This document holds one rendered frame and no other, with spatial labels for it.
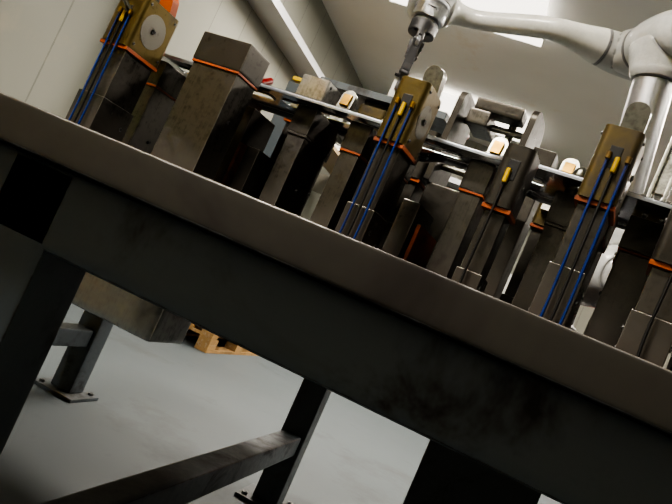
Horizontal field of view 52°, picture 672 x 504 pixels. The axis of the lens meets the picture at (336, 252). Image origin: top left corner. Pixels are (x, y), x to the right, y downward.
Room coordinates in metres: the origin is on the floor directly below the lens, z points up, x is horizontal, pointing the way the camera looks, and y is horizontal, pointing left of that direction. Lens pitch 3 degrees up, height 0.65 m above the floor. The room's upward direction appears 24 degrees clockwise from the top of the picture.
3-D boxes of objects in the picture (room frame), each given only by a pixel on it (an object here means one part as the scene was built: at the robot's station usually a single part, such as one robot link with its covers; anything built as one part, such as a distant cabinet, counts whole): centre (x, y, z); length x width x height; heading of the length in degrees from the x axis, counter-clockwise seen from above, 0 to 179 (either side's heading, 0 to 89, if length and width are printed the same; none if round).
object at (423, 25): (1.76, 0.03, 1.36); 0.08 x 0.07 x 0.09; 0
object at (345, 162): (1.40, 0.03, 0.84); 0.12 x 0.05 x 0.29; 155
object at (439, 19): (1.76, 0.03, 1.43); 0.09 x 0.09 x 0.06
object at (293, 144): (1.45, 0.15, 0.84); 0.12 x 0.05 x 0.29; 155
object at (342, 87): (1.76, 0.03, 1.16); 0.37 x 0.14 x 0.02; 65
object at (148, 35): (1.43, 0.58, 0.88); 0.14 x 0.09 x 0.36; 155
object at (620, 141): (0.99, -0.32, 0.87); 0.12 x 0.07 x 0.35; 155
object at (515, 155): (1.08, -0.21, 0.84); 0.10 x 0.05 x 0.29; 155
